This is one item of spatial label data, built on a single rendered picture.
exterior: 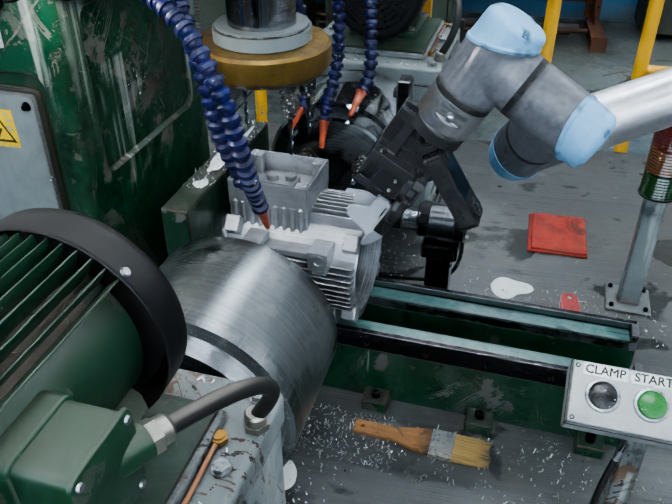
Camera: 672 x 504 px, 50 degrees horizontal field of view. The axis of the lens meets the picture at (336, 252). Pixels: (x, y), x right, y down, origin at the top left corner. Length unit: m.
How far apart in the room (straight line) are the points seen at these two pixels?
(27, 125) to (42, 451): 0.60
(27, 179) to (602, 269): 1.06
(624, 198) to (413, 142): 0.97
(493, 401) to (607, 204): 0.76
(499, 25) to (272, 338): 0.41
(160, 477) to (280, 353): 0.23
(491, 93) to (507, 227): 0.80
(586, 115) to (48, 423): 0.61
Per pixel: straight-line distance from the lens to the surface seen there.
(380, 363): 1.12
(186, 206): 0.98
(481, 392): 1.12
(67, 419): 0.47
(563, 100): 0.83
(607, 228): 1.67
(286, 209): 1.03
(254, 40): 0.93
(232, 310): 0.77
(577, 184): 1.83
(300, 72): 0.92
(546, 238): 1.57
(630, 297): 1.43
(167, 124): 1.16
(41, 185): 1.03
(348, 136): 1.24
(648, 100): 1.02
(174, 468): 0.61
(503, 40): 0.82
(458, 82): 0.84
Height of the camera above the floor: 1.63
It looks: 34 degrees down
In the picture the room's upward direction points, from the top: straight up
